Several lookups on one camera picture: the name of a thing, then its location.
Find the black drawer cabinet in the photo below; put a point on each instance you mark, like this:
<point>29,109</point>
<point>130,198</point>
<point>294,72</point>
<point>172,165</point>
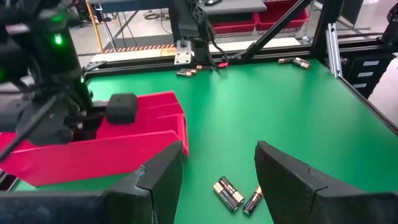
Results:
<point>367,74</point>

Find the red rack bin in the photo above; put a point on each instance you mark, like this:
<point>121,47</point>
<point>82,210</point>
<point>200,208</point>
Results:
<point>236,26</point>
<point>280,17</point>

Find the black vertical frame post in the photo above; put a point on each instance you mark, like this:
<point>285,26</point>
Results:
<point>326,25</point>

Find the black frame strut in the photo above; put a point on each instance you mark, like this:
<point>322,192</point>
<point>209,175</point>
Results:
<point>273,29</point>

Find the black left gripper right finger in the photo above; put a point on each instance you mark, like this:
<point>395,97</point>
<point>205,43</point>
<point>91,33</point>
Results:
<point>289,193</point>

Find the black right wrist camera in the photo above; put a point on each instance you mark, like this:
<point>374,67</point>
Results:
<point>121,109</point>

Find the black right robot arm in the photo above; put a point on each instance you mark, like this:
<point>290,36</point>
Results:
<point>53,59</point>

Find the red connector plug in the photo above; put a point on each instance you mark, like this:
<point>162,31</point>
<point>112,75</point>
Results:
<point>223,64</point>

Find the green table mat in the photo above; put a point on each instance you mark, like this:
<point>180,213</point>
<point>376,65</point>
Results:
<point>280,124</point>

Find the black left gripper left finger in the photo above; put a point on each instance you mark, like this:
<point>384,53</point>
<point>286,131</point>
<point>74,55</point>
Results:
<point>149,193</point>

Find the red plastic bin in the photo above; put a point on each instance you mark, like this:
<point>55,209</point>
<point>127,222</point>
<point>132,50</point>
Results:
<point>93,155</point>

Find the copper black battery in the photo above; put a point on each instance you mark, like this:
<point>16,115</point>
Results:
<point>305,65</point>
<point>183,73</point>
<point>284,60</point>
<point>225,196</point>
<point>253,200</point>
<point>231,190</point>
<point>191,71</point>
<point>299,61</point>
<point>203,67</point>

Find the silver angle bracket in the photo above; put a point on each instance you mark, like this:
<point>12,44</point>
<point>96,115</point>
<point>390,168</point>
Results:
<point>334,49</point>

